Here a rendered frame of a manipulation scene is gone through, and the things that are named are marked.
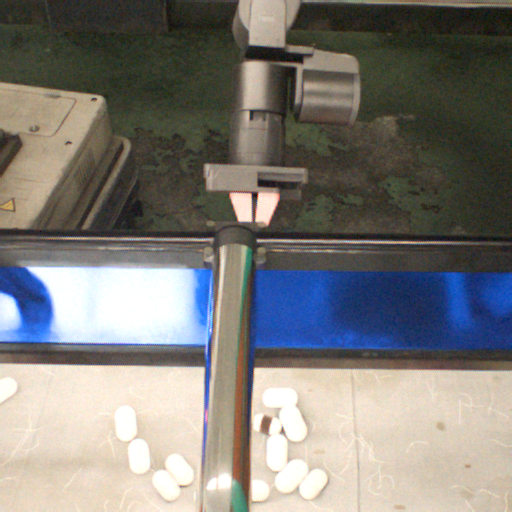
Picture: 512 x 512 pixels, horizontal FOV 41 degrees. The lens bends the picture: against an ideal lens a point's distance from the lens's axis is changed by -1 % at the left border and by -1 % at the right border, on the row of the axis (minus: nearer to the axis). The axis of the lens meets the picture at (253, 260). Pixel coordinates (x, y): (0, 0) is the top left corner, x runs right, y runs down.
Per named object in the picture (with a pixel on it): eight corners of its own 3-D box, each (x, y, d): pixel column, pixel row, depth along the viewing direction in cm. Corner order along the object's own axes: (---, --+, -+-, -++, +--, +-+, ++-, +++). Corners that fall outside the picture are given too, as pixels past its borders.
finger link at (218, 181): (276, 269, 66) (280, 172, 66) (202, 266, 66) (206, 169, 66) (274, 269, 73) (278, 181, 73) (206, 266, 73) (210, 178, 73)
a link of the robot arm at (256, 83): (230, 65, 72) (235, 48, 67) (295, 70, 73) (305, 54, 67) (227, 130, 72) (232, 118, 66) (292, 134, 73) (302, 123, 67)
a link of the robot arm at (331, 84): (242, 15, 74) (251, -14, 65) (345, 24, 75) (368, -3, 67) (236, 125, 74) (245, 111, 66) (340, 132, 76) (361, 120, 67)
